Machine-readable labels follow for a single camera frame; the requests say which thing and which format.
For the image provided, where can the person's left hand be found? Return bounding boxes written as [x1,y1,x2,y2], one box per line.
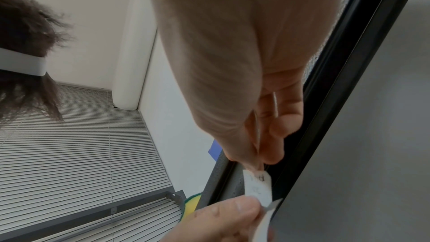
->
[164,197,274,242]

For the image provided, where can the person's right hand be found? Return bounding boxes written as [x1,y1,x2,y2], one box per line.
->
[144,0,347,169]

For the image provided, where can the white backing paper strip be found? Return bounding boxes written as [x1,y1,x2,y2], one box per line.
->
[253,198,284,242]

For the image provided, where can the white paper label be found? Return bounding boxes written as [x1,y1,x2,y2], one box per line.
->
[242,169,273,209]

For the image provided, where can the yellow green sponge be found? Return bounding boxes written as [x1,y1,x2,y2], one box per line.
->
[181,192,202,222]

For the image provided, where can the blue tape piece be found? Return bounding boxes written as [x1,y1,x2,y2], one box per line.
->
[208,139,222,161]

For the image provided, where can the white window blinds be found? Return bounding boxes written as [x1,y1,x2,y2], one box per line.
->
[0,82,185,242]

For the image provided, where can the black door frame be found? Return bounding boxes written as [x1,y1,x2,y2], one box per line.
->
[198,0,425,242]

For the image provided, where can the dark gray blind rail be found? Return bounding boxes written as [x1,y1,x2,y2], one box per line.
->
[0,190,186,242]

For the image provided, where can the white head strap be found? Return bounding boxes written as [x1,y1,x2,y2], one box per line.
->
[0,48,48,77]

